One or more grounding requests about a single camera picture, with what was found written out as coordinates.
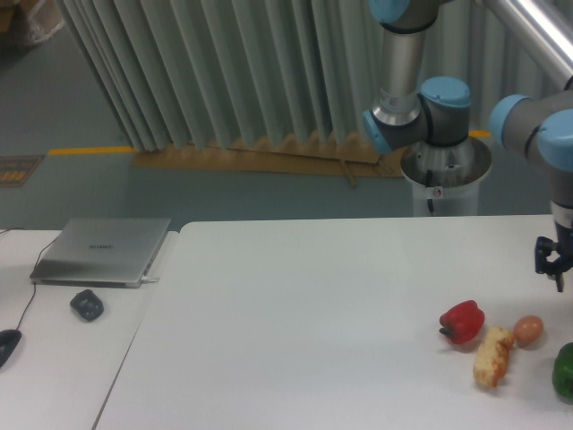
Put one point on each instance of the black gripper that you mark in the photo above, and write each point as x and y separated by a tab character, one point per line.
548	253

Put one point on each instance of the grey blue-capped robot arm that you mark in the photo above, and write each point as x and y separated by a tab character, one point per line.
434	115

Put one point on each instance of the red bell pepper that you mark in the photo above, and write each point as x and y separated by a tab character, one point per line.
462	322

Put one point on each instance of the green bell pepper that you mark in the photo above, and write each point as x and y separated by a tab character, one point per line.
562	371

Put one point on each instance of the brown egg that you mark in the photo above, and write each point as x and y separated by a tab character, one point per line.
528	330

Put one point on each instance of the yellow corn cob piece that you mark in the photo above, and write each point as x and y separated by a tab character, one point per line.
492	357

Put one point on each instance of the brown cardboard sheet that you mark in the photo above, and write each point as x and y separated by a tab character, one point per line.
351	159

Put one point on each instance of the pale green pleated curtain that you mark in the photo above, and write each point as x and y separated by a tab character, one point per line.
180	72

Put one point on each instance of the silver closed laptop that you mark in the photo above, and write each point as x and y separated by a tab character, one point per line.
114	253

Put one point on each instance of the small black controller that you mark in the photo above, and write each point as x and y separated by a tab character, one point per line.
87	305

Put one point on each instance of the black computer mouse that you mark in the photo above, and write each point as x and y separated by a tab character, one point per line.
9	341

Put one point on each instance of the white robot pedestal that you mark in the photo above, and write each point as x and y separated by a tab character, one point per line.
447	188

